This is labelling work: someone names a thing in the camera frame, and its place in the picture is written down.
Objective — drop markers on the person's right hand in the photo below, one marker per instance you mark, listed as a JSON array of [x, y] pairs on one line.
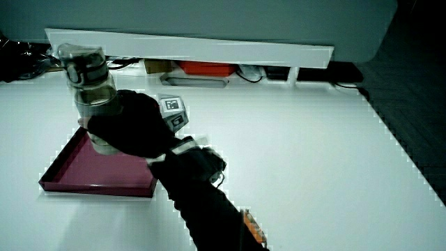
[[136, 125]]

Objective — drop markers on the clear bottle with grey lid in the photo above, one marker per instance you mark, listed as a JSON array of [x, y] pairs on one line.
[[88, 69]]

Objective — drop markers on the grey flat tray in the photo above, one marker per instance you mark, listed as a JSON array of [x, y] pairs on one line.
[[167, 81]]

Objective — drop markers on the magenta tray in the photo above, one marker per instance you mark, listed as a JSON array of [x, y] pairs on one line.
[[104, 171]]

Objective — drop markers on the brown cardboard box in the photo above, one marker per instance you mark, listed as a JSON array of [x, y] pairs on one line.
[[157, 66]]

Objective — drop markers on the orange box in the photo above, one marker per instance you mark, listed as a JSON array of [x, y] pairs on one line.
[[207, 68]]

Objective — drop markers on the white shelf board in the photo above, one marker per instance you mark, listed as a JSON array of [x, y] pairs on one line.
[[195, 49]]

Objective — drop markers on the black plastic bag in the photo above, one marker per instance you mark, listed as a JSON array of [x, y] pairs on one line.
[[21, 59]]

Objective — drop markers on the small black box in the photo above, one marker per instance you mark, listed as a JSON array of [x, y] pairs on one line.
[[277, 73]]

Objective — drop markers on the long black box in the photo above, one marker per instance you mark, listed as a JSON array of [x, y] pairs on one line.
[[331, 72]]

